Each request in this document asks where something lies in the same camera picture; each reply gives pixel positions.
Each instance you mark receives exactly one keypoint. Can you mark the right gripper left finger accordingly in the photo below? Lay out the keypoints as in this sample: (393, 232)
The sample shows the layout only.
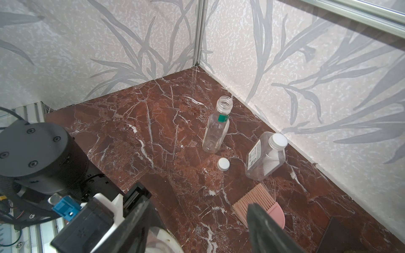
(131, 235)

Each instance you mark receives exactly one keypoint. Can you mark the square clear plastic bottle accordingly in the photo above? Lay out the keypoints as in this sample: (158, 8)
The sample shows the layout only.
(266, 156)

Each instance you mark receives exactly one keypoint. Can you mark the far clear plastic bottle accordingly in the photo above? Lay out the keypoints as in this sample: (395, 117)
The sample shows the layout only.
(218, 125)

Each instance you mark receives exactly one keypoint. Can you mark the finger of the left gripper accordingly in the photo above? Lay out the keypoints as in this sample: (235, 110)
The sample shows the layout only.
(137, 194)

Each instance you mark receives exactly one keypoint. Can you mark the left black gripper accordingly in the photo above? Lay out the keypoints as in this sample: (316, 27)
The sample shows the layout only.
(42, 159)

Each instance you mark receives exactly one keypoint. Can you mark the horizontal aluminium frame bar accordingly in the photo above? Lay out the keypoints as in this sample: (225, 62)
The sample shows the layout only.
(385, 15)

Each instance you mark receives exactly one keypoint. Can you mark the white bottle cap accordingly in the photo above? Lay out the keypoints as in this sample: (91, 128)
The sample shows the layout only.
(161, 241)
(223, 164)

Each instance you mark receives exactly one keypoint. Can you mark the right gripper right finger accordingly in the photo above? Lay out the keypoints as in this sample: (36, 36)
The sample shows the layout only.
(265, 234)

